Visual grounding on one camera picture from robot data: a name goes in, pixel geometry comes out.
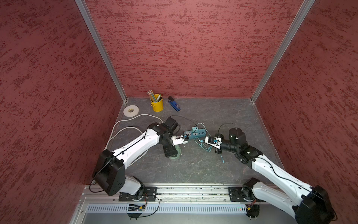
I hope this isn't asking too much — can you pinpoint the teal charging cable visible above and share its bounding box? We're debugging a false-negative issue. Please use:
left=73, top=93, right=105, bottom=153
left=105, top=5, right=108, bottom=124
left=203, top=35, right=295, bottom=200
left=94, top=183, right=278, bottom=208
left=194, top=122, right=226, bottom=164

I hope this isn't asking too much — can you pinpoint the teal power strip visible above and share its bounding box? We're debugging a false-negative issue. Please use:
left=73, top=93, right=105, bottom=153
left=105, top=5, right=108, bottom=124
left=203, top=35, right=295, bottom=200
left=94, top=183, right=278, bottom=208
left=183, top=128, right=207, bottom=140

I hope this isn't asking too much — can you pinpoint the teal usb charger adapter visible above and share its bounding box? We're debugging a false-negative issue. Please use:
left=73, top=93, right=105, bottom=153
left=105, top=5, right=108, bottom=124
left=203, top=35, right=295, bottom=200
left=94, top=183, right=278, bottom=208
left=192, top=126, right=199, bottom=133

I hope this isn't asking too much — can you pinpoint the green meat grinder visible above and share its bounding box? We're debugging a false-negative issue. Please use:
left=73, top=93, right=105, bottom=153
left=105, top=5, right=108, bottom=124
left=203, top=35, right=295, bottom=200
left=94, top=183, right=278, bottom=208
left=169, top=145, right=181, bottom=160

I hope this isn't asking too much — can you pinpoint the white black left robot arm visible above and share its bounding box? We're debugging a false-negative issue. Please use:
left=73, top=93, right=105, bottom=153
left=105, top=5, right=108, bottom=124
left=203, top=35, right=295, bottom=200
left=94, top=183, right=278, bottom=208
left=92, top=117, right=179, bottom=200

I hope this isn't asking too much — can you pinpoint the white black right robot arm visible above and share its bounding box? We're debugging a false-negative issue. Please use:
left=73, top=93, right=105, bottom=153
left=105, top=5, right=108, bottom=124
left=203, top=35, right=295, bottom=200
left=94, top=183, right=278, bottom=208
left=205, top=128, right=337, bottom=224

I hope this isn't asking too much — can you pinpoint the yellow pencil cup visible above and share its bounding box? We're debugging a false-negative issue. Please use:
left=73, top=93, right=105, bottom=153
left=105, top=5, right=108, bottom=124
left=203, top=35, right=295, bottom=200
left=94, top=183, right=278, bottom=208
left=151, top=94, right=164, bottom=112

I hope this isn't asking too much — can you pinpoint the blue black stapler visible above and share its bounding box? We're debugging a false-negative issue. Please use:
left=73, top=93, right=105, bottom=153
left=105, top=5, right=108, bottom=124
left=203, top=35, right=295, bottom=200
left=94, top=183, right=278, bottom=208
left=168, top=96, right=180, bottom=112

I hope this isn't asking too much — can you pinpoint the white tape roll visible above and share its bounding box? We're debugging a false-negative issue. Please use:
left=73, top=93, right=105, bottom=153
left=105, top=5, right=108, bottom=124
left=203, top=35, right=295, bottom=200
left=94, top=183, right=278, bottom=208
left=123, top=105, right=139, bottom=118

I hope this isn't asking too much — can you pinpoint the colored pencils bundle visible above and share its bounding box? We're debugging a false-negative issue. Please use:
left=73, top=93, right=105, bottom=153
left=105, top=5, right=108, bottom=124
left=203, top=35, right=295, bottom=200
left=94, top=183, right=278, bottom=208
left=146, top=90, right=157, bottom=103

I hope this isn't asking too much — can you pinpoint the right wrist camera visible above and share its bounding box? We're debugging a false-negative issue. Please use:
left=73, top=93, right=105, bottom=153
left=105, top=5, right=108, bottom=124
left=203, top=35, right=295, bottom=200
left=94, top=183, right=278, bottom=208
left=204, top=136, right=222, bottom=148

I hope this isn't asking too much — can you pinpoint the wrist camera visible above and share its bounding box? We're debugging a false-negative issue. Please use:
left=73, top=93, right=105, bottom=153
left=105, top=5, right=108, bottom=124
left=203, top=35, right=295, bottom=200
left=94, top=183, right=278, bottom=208
left=171, top=135, right=189, bottom=146
left=204, top=136, right=222, bottom=148

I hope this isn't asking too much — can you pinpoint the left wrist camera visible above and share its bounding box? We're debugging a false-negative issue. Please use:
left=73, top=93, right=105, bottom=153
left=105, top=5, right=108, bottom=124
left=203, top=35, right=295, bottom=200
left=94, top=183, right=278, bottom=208
left=171, top=135, right=189, bottom=146

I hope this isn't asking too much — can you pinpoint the white power strip cable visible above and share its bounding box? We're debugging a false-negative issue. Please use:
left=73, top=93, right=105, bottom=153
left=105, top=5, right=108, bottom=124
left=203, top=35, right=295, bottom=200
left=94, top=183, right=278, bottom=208
left=104, top=113, right=164, bottom=166

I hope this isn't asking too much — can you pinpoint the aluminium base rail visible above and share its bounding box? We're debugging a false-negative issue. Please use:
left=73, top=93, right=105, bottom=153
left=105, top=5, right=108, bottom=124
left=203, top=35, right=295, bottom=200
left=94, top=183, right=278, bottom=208
left=70, top=183, right=296, bottom=224

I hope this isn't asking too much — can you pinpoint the right corner aluminium post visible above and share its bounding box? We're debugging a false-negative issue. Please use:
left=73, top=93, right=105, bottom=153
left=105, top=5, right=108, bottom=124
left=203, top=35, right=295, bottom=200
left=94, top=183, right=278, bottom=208
left=251, top=0, right=315, bottom=104

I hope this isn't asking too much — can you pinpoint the corner aluminium post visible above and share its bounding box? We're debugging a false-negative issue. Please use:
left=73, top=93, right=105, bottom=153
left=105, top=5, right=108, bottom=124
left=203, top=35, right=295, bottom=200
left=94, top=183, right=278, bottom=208
left=75, top=0, right=127, bottom=104
left=251, top=0, right=315, bottom=104

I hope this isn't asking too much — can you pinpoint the left corner aluminium post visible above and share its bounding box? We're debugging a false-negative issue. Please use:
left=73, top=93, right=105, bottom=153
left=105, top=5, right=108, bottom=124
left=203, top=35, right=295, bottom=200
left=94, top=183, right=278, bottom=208
left=75, top=0, right=127, bottom=104

